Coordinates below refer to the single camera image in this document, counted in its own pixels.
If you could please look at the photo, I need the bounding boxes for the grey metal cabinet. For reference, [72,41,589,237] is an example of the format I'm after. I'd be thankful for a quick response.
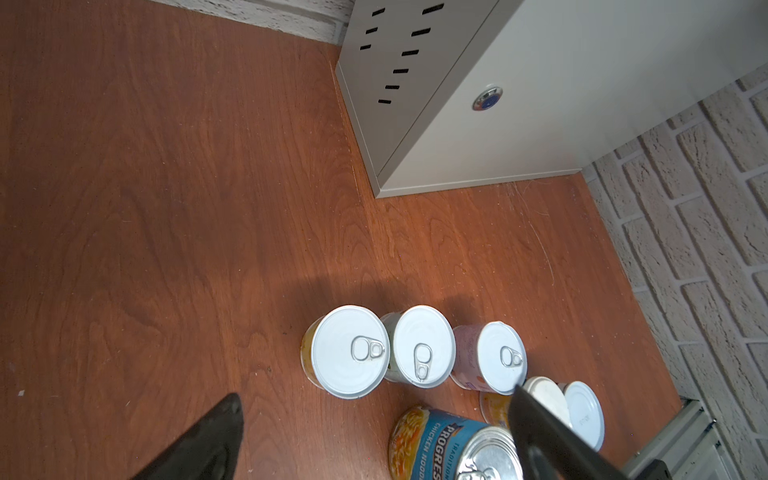
[336,1,767,198]

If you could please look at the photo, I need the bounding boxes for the blue Progresso soup can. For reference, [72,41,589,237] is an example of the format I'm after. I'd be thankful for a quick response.
[388,405,523,480]

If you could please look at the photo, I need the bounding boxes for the pink label can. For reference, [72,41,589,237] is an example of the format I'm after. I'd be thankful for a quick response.
[451,321,528,396]

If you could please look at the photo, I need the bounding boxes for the white grey label can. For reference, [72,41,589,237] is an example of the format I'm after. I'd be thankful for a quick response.
[381,305,456,389]

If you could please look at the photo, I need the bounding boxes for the yellow label can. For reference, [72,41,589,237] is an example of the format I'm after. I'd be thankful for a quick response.
[300,305,391,400]

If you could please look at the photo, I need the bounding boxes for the orange can white lid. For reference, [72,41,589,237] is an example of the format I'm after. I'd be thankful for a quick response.
[479,376,572,429]

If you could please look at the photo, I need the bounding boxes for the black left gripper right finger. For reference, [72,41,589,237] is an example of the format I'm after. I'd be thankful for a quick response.
[508,387,627,479]

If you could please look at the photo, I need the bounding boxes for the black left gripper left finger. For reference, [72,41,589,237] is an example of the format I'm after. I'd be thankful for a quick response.
[133,392,244,479]

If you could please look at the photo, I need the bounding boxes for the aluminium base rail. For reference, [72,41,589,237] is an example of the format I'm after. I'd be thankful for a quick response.
[622,399,741,479]

